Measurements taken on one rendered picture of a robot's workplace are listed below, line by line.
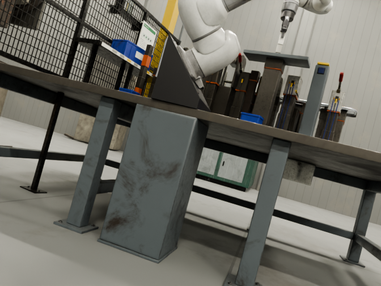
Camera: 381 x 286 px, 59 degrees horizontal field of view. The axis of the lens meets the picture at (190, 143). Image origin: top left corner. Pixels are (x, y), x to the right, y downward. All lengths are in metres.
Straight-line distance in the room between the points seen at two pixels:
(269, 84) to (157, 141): 0.78
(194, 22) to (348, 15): 8.76
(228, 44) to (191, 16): 0.21
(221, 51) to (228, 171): 5.59
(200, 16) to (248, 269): 1.13
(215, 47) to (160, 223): 0.84
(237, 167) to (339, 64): 4.22
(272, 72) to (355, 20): 8.28
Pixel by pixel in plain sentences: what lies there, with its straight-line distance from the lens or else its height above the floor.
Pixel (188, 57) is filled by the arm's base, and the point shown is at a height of 0.94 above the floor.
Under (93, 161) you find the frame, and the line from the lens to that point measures 1.70.
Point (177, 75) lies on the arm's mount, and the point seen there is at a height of 0.83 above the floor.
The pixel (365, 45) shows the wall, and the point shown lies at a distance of 9.99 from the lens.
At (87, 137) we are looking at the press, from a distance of 9.22.
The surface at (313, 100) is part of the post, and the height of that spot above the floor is 0.95.
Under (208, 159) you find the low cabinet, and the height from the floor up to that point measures 0.46.
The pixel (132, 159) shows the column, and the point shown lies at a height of 0.40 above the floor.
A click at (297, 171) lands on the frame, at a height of 0.58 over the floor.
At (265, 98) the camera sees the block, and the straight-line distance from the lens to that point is 1.95.
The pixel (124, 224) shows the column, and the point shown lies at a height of 0.11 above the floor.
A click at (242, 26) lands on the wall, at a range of 10.03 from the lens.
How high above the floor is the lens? 0.51
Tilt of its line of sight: 2 degrees up
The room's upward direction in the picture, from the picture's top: 15 degrees clockwise
